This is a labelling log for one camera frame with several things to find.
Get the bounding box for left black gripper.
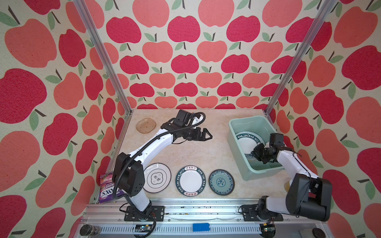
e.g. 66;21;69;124
182;125;213;141

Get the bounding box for white fluted plate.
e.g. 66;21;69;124
236;130;266;155

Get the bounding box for small green rim lettered plate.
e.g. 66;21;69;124
236;132;263;156

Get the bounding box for mint green plastic bin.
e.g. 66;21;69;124
227;116;284;181

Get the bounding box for large green rim lettered plate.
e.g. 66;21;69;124
175;165;206;197

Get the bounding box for teal blue patterned plate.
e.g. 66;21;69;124
208;169;235;196

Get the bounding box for white plate black line pattern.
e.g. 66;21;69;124
143;163;172;193

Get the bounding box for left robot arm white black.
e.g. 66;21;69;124
112;110;213;216

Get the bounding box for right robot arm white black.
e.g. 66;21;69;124
252;133;332;222

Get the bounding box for yellow jar white lid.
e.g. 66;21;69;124
284;182;290;192

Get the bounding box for amber translucent glass plate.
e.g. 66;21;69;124
136;118;156;134

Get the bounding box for purple snack packet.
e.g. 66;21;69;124
98;173;115;203

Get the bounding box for green circuit board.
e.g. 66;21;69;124
134;224;152;233

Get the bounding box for dark glass jar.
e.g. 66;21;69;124
79;224;101;237

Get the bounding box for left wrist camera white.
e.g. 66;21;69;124
191;116;202;125

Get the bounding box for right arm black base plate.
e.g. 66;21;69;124
238;204;284;222

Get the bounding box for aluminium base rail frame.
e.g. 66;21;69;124
72;198;333;238

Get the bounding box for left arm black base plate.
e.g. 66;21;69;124
124;206;165;222

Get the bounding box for blue block on rail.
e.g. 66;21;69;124
192;223;210;233

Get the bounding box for left aluminium frame post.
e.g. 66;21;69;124
73;1;133;117

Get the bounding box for aluminium frame post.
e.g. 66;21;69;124
264;0;338;118
73;1;133;117

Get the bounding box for right aluminium frame post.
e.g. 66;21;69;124
264;0;338;118

